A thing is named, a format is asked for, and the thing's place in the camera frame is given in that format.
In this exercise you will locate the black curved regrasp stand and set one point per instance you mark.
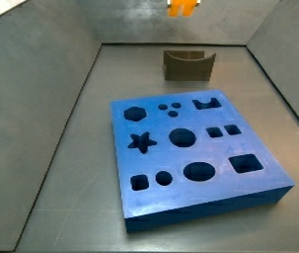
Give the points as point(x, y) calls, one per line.
point(187, 65)

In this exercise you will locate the yellow double-square peg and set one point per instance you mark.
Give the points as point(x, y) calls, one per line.
point(181, 7)

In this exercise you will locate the blue shape-sorting board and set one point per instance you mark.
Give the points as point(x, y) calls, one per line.
point(189, 159)

